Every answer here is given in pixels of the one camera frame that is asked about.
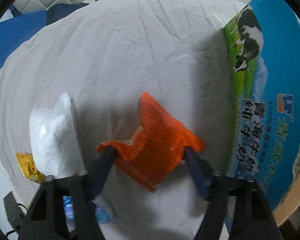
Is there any yellow snack packet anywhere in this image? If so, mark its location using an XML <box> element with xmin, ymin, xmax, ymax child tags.
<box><xmin>16</xmin><ymin>153</ymin><xmax>45</xmax><ymax>184</ymax></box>

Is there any orange snack bag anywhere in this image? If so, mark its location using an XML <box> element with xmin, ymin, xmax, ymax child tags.
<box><xmin>96</xmin><ymin>92</ymin><xmax>205</xmax><ymax>192</ymax></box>

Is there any blue printed cardboard box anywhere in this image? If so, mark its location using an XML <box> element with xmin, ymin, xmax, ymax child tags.
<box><xmin>224</xmin><ymin>0</ymin><xmax>300</xmax><ymax>210</ymax></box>

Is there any white plastic bag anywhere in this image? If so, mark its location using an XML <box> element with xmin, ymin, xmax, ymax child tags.
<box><xmin>29</xmin><ymin>93</ymin><xmax>84</xmax><ymax>179</ymax></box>

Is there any light blue snack bag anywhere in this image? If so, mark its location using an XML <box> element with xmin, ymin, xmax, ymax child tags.
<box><xmin>63</xmin><ymin>195</ymin><xmax>114</xmax><ymax>229</ymax></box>

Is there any blue foam mat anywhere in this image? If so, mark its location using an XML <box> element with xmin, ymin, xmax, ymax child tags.
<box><xmin>0</xmin><ymin>10</ymin><xmax>47</xmax><ymax>69</ymax></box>

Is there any dark navy cloth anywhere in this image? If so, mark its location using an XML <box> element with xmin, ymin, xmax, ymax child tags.
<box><xmin>46</xmin><ymin>3</ymin><xmax>89</xmax><ymax>25</ymax></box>

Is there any grey bed sheet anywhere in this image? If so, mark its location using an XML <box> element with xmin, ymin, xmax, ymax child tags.
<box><xmin>0</xmin><ymin>0</ymin><xmax>244</xmax><ymax>204</ymax></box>

